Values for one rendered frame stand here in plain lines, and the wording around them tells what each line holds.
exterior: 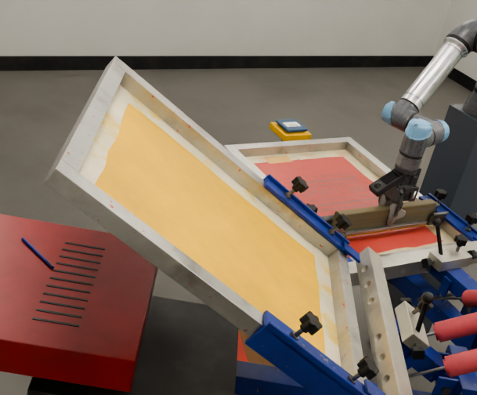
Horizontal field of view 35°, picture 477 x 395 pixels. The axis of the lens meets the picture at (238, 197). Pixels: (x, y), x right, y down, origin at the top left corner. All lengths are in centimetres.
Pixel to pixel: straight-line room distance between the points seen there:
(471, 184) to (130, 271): 173
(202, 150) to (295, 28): 486
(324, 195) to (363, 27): 452
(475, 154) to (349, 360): 159
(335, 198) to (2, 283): 132
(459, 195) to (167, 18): 346
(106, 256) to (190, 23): 440
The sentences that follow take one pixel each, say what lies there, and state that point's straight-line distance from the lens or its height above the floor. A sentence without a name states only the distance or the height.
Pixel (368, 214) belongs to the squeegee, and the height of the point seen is 105.
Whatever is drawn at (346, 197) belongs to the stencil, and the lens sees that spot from 273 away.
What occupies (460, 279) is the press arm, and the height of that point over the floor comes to 104.
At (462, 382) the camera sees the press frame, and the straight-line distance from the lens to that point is 192.
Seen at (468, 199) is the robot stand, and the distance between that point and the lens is 325.
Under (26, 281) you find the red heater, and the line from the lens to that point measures 180.
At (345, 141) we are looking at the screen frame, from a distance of 308.
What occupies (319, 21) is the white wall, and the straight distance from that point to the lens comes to 679.
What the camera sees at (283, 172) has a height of 96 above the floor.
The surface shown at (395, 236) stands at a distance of 258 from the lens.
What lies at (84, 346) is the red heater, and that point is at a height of 110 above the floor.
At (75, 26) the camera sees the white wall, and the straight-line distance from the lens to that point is 583.
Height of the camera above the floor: 220
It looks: 29 degrees down
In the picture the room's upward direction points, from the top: 12 degrees clockwise
